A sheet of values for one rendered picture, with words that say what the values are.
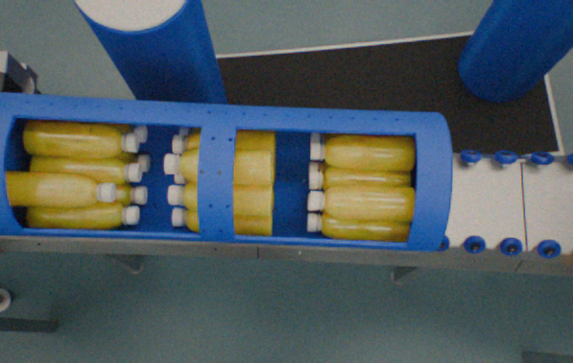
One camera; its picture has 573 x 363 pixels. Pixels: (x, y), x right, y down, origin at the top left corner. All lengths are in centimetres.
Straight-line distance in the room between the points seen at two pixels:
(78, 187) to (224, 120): 32
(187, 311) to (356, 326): 62
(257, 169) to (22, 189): 45
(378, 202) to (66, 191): 61
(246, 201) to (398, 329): 126
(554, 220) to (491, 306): 95
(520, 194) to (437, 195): 40
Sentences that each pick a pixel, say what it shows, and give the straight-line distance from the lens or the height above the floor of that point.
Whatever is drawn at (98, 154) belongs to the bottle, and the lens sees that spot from 130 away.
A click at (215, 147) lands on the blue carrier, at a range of 115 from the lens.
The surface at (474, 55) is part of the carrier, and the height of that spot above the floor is 33.
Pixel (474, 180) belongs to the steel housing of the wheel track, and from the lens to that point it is 150.
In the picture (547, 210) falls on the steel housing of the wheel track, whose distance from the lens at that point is 154.
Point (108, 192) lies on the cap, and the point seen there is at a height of 113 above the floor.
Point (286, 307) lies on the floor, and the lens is 232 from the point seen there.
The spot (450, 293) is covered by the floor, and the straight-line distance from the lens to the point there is 240.
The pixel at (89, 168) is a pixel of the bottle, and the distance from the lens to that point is 133.
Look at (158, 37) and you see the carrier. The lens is 154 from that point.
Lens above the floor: 232
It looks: 75 degrees down
